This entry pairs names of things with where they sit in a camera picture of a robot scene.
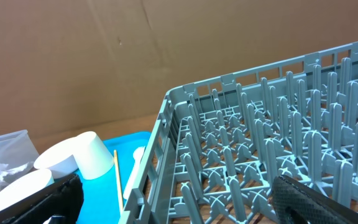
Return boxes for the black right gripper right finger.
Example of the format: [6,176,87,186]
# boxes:
[272,175,358,224]

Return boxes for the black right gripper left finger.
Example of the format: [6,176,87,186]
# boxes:
[0,174,84,224]

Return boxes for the white bowl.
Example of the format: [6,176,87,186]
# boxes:
[0,169,54,211]

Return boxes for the pink bowl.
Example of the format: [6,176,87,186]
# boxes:
[34,137,78,179]

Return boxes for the white paper cup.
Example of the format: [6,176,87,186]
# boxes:
[73,131,114,180]

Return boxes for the wooden chopstick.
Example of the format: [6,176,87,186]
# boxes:
[113,150,124,213]

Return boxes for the white plastic fork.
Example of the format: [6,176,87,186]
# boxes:
[123,146,145,200]

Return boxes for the grey dishwasher rack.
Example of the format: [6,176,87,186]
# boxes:
[119,42,358,223]

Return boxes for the teal plastic tray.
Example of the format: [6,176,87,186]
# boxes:
[76,131,151,224]

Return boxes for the clear plastic bin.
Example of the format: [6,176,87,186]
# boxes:
[0,130,39,191]

